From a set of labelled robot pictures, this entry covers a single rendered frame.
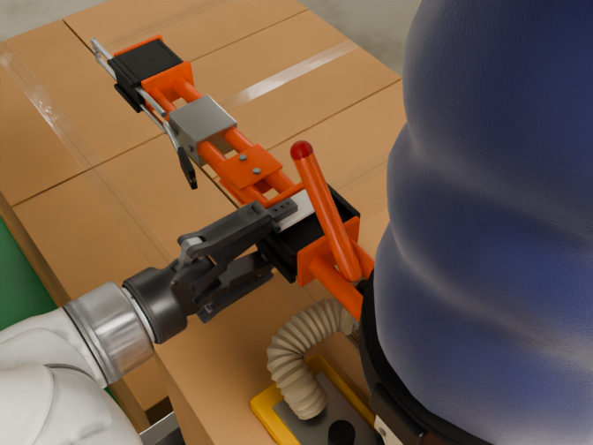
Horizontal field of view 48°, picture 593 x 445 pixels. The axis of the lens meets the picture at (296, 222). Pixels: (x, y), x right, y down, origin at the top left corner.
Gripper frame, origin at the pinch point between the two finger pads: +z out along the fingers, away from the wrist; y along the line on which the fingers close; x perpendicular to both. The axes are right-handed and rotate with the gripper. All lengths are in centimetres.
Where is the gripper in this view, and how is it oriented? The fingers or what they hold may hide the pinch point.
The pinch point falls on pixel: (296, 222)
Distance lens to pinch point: 75.7
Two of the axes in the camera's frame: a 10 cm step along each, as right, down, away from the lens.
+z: 7.9, -4.6, 3.9
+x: 6.1, 6.1, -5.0
